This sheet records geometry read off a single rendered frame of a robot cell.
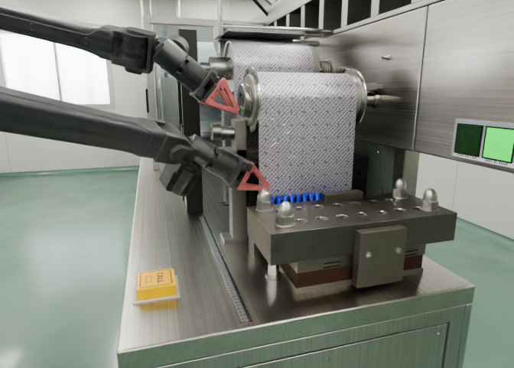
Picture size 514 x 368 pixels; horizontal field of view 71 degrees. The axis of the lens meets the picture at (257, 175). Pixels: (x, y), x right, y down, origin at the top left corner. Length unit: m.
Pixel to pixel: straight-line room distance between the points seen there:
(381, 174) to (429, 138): 0.19
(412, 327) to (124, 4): 6.12
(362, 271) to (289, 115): 0.36
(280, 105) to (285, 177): 0.16
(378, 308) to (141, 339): 0.41
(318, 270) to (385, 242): 0.13
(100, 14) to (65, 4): 0.48
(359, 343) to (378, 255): 0.16
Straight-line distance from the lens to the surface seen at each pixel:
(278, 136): 0.80
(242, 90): 0.81
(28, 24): 0.89
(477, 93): 0.75
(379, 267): 0.73
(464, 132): 0.75
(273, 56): 1.05
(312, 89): 0.83
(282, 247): 0.64
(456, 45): 0.79
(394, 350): 0.80
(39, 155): 6.61
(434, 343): 0.86
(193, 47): 1.09
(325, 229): 0.66
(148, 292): 0.71
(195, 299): 0.70
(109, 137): 0.64
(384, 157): 0.96
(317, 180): 0.85
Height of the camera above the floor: 1.27
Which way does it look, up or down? 13 degrees down
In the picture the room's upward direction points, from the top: straight up
